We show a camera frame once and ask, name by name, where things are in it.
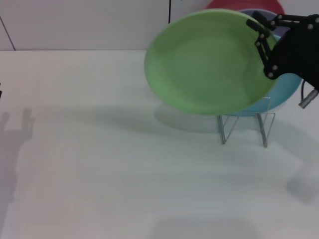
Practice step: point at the green plastic plate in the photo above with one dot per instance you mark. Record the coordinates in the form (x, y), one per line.
(204, 64)

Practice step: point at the black vertical wall strip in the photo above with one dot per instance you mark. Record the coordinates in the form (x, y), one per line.
(169, 11)

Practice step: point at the purple plastic plate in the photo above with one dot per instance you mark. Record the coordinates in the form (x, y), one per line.
(280, 28)

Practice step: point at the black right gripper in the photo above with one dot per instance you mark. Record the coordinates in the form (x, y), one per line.
(296, 52)

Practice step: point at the grey slanted wall strip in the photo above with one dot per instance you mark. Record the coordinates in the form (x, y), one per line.
(7, 32)

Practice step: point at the red plastic plate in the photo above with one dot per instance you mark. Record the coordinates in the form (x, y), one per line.
(236, 4)

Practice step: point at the light blue plastic plate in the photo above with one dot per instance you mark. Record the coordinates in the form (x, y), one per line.
(286, 89)

